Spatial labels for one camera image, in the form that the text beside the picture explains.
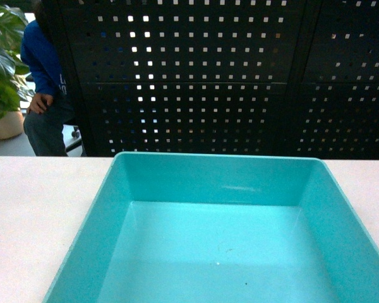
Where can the green leafy potted plant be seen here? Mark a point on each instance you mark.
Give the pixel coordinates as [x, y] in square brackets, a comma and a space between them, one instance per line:
[13, 72]

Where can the person in blue sweater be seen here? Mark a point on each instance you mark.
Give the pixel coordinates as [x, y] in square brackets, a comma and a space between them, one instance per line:
[50, 108]

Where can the black perforated metal panel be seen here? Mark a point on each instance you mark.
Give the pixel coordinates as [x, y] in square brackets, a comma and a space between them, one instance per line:
[281, 78]

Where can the beige plant pot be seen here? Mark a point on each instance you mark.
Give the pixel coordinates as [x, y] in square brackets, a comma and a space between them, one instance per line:
[11, 125]

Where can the teal plastic bin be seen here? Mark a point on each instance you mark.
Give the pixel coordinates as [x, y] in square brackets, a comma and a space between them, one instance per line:
[173, 227]

